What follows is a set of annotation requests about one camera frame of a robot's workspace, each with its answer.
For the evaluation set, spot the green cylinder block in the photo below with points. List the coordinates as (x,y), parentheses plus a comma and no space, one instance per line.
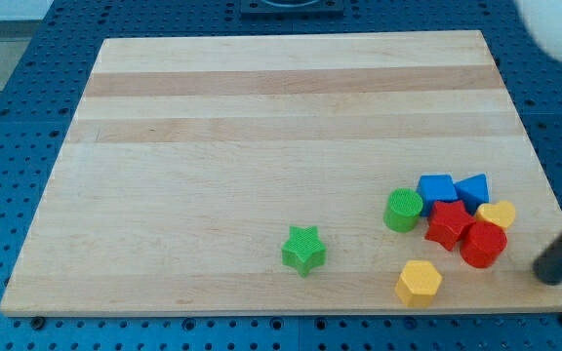
(403,209)

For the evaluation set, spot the black mounting plate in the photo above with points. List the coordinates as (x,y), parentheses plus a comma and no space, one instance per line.
(259,8)

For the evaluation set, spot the blue triangle block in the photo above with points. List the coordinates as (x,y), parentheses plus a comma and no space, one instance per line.
(473,191)

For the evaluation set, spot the green star block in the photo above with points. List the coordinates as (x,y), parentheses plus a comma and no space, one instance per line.
(303,250)

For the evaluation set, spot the red star block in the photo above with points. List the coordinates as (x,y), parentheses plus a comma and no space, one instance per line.
(448,223)

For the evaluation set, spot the blue cube block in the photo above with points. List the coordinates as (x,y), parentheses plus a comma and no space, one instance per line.
(434,188)

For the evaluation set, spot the light wooden board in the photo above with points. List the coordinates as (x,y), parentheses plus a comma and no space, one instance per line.
(189,158)

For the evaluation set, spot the yellow hexagon block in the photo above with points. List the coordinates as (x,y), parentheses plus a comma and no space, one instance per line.
(418,283)

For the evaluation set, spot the yellow heart block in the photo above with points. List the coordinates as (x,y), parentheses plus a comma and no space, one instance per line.
(502,213)

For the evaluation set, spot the red cylinder block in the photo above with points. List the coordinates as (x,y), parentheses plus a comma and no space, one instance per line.
(483,244)

